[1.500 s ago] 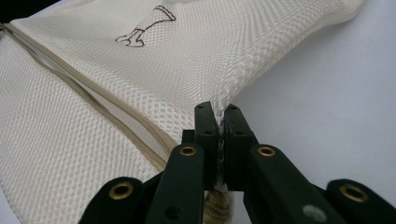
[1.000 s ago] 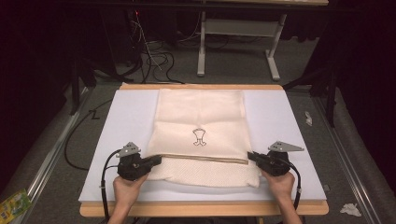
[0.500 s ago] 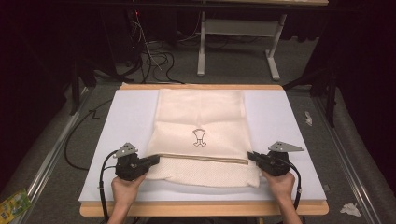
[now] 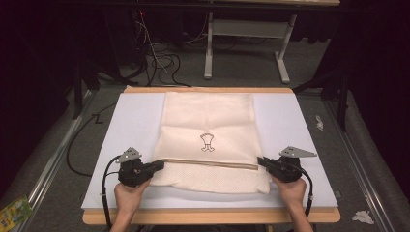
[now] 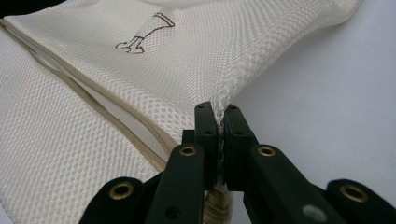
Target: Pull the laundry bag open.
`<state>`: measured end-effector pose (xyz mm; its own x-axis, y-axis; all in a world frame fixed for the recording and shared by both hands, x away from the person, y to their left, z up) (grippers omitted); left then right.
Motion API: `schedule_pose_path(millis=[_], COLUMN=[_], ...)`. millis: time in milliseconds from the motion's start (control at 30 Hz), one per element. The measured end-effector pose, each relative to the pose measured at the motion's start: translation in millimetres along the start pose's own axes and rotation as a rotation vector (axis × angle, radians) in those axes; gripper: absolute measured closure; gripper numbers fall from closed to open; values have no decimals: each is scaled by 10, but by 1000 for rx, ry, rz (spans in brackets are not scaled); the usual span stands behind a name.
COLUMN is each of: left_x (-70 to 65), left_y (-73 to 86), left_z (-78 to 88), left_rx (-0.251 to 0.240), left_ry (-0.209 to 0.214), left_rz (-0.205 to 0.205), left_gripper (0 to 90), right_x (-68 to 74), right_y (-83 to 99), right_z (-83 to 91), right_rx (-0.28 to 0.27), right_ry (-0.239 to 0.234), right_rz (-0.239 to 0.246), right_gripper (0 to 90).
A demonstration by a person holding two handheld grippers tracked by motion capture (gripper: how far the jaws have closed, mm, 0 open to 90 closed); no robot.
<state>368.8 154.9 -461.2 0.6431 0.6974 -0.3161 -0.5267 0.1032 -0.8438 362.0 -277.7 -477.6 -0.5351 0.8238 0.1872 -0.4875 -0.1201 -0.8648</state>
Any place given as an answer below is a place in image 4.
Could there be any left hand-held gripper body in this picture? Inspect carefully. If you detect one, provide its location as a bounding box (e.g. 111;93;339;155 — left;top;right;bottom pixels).
115;146;153;189

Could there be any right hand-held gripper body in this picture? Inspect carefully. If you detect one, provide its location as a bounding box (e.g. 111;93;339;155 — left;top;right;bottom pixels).
268;145;318;184

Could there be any cream zippered cloth bag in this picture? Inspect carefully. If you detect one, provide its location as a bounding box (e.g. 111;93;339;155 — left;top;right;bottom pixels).
149;91;272;195

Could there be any person's right hand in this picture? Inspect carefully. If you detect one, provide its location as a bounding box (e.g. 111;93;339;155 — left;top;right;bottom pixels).
271;175;308;212

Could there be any person's left hand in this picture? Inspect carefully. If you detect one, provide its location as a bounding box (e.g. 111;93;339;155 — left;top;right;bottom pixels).
113;178;153;215

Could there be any white foam board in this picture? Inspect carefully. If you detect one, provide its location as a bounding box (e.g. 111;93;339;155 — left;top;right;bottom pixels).
80;92;339;210

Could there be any wooden table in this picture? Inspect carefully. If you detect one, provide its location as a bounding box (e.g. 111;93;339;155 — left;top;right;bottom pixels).
81;86;341;226

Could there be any crumpled white paper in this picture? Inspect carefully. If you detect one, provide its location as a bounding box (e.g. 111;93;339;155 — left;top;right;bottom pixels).
351;210;376;226

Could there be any black stand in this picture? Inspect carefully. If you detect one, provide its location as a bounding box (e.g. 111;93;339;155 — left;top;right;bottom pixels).
71;59;102;121
292;68;352;132

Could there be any green yellow packet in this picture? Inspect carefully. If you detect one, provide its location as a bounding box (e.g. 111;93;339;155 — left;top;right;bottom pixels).
0;194;34;232

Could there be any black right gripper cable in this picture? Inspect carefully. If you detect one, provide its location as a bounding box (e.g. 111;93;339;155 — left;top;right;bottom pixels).
299;166;314;218

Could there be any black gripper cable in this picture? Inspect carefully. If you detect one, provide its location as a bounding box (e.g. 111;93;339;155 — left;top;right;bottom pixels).
299;166;314;218
101;155;122;232

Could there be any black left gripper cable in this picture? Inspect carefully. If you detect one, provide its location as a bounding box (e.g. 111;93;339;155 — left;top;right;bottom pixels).
101;155;122;232

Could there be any black floor cable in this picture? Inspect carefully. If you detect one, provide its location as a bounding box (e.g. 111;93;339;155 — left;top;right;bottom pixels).
66;101;119;178

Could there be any metal floor rail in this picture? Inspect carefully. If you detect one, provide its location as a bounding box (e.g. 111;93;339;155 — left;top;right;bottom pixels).
9;90;95;232
322;96;402;232

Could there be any tangle of floor cables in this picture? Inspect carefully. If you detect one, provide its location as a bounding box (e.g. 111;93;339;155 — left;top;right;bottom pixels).
129;11;191;88

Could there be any white metal desk frame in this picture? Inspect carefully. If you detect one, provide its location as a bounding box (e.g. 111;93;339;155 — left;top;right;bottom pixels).
203;11;298;85

